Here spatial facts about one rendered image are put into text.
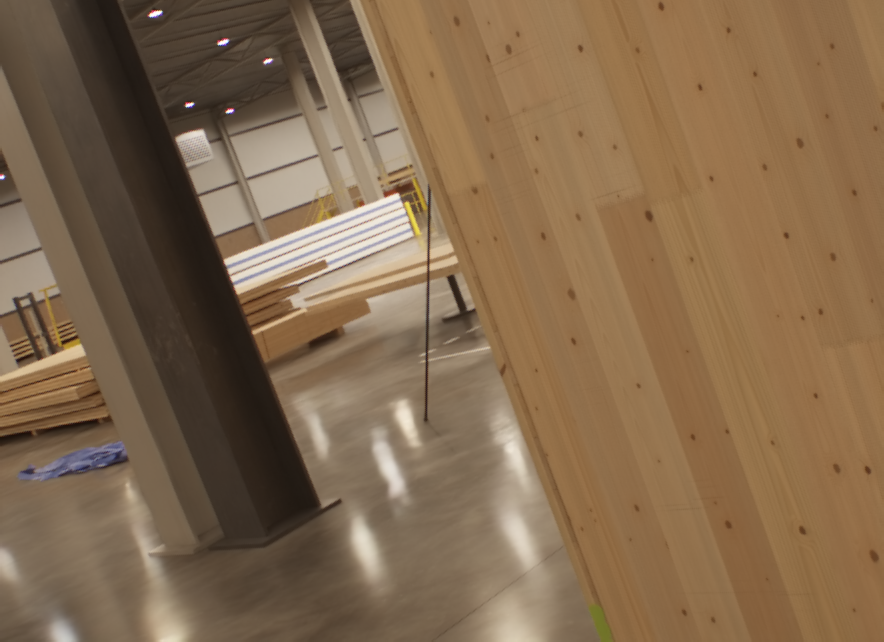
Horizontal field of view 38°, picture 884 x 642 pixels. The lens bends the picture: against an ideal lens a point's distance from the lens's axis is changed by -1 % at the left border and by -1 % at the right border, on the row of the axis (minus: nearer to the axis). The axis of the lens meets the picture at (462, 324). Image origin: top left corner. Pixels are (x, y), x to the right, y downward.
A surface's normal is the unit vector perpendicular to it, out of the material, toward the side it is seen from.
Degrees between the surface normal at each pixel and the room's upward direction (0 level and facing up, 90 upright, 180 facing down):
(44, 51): 90
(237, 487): 90
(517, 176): 90
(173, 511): 90
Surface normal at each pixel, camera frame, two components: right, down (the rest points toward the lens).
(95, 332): -0.65, 0.33
